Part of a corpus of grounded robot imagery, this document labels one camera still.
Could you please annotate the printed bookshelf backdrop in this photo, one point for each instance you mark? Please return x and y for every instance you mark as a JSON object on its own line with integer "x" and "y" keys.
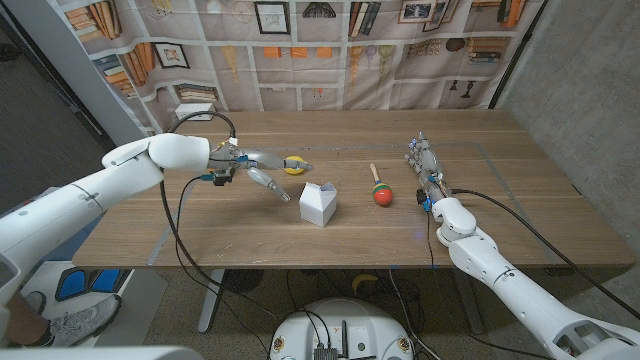
{"x": 320, "y": 70}

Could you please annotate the white robot torso base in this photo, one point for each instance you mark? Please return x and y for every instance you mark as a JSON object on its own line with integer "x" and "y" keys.
{"x": 345, "y": 325}

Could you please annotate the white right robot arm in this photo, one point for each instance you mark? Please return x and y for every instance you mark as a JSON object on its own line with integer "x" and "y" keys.
{"x": 525, "y": 295}

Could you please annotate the grey sneaker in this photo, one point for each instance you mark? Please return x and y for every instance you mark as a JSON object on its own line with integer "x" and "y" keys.
{"x": 80, "y": 322}

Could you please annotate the white table leg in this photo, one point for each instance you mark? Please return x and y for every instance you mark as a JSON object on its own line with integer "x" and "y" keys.
{"x": 211, "y": 300}

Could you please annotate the black backdrop stand pole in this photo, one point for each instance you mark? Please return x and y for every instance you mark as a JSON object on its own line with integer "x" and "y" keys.
{"x": 517, "y": 55}

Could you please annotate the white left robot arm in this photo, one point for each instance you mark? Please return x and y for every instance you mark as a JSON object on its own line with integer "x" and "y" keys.
{"x": 75, "y": 205}

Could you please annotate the black round floor fan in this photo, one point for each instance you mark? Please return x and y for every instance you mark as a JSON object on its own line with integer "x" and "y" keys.
{"x": 243, "y": 280}

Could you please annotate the white and blue floor panel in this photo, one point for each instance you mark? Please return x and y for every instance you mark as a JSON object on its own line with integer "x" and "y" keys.
{"x": 145, "y": 300}

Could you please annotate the person's leg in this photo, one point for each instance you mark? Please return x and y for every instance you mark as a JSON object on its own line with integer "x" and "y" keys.
{"x": 22, "y": 320}

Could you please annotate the grey table leg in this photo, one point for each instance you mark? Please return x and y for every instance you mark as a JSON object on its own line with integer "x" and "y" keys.
{"x": 469, "y": 300}

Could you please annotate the yellow toy lemon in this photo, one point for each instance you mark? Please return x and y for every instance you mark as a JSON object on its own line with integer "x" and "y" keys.
{"x": 294, "y": 172}

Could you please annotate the yellow object under table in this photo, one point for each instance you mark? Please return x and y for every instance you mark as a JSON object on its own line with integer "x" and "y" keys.
{"x": 364, "y": 280}

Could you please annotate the white milk carton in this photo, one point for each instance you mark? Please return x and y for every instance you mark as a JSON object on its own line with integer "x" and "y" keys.
{"x": 317, "y": 207}

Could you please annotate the blue-grey storage bin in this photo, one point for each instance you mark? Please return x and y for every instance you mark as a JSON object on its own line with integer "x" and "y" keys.
{"x": 80, "y": 246}

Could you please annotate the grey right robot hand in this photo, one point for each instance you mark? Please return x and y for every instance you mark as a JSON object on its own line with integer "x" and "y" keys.
{"x": 429, "y": 167}

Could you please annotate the white power strip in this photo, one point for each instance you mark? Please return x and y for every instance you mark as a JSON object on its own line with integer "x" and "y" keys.
{"x": 192, "y": 107}

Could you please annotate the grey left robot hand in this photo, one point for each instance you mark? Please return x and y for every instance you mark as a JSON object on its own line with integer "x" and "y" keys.
{"x": 250, "y": 159}

